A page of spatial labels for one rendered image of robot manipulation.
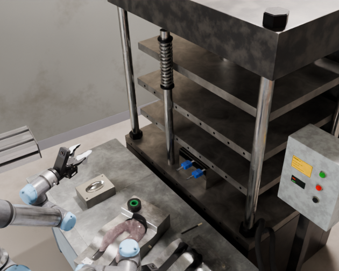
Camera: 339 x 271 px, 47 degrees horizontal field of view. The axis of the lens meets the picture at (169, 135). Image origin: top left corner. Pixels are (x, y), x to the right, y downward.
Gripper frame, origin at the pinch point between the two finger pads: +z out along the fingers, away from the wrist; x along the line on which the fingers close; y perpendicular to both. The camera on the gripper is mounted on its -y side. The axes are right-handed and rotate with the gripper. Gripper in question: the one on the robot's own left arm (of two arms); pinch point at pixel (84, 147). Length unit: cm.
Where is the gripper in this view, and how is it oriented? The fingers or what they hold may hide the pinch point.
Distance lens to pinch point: 184.1
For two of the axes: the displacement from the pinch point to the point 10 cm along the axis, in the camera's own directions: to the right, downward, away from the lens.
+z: 5.4, -5.2, 6.6
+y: -0.8, 7.5, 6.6
